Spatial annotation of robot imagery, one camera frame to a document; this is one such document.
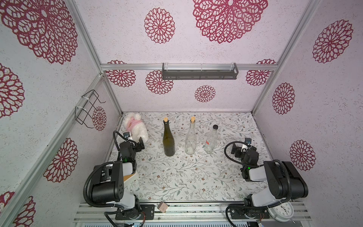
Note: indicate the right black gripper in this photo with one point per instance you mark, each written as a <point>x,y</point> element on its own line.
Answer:
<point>238,150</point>

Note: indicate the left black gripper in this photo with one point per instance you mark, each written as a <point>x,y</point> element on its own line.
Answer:
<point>138,148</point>

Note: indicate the clear bottle with red label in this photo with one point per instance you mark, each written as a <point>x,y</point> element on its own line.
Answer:
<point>211,140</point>

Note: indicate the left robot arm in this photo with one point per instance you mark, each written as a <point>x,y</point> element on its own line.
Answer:
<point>104,187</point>

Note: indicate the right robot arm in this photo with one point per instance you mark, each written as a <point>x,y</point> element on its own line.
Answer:
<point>284,181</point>

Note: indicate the dark green wine bottle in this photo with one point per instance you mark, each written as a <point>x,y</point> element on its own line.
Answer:
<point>168,139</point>

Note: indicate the tall clear corked bottle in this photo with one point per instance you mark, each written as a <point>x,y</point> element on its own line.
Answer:
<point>191,138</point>

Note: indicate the white plush toy pink shirt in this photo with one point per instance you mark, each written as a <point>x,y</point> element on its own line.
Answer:
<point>134,124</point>

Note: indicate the white analog clock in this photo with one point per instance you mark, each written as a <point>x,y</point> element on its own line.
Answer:
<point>282,213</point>

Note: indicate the small wooden block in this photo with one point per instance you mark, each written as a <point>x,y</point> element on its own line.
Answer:
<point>162,207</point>

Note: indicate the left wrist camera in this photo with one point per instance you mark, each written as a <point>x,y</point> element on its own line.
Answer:
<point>127,136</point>

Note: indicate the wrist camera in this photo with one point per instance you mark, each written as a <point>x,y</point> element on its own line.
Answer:
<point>246,144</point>
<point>127,136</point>

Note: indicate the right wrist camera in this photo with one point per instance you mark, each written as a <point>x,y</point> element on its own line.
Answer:
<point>246,144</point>

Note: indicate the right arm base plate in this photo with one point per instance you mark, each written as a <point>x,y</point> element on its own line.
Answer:
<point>239,211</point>

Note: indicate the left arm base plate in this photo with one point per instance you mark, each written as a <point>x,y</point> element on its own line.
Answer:
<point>137,213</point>

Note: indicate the black wire wall basket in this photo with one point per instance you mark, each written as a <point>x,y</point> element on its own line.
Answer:
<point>82,113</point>

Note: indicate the black wall shelf rack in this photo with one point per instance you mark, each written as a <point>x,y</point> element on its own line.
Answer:
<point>200,74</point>

